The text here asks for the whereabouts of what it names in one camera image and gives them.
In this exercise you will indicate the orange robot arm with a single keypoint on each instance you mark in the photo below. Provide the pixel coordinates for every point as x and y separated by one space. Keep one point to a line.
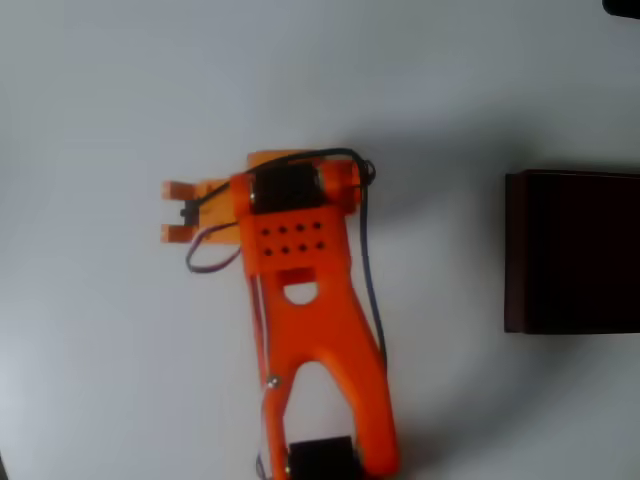
300 245

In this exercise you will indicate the dark brown open box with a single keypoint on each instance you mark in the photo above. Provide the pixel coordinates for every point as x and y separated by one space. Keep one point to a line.
580 255

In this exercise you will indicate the black object at corner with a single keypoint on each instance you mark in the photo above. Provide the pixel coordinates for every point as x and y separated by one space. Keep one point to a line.
625 7

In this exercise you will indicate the small black camera module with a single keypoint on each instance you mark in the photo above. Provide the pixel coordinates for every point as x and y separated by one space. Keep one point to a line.
189 212

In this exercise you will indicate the orange camera mount bracket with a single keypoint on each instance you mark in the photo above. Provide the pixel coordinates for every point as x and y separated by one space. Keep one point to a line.
175 190

